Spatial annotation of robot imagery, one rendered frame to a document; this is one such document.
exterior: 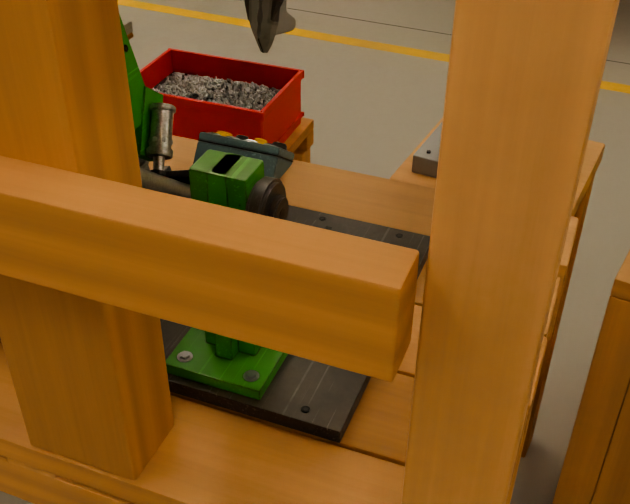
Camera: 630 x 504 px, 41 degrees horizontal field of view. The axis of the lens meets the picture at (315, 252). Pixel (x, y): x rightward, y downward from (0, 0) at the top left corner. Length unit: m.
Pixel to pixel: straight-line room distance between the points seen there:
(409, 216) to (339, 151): 2.03
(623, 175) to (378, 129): 0.98
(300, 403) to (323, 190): 0.48
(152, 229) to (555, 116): 0.30
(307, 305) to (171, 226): 0.12
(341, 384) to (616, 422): 0.74
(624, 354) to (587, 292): 1.21
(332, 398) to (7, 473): 0.41
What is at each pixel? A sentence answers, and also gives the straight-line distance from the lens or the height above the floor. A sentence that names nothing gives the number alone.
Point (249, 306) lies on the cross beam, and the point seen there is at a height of 1.22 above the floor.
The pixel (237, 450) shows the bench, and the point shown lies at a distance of 0.98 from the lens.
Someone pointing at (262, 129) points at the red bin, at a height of 0.88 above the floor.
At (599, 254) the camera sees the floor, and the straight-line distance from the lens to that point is 2.92.
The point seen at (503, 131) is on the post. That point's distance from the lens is 0.54.
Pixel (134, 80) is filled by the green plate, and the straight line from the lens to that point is 1.23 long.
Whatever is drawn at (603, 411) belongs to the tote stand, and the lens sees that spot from 1.63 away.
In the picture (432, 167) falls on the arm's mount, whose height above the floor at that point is 0.87.
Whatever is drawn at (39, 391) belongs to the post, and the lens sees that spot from 0.94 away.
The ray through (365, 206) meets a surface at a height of 0.90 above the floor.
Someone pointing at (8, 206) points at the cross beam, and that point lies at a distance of 0.71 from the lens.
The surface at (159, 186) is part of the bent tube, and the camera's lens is 1.19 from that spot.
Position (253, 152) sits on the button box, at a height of 0.94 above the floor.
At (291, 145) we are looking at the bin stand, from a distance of 1.72.
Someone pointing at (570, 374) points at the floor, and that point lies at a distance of 2.43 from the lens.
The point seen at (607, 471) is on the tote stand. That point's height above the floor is 0.36.
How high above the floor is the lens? 1.63
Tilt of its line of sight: 36 degrees down
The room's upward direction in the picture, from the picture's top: 1 degrees clockwise
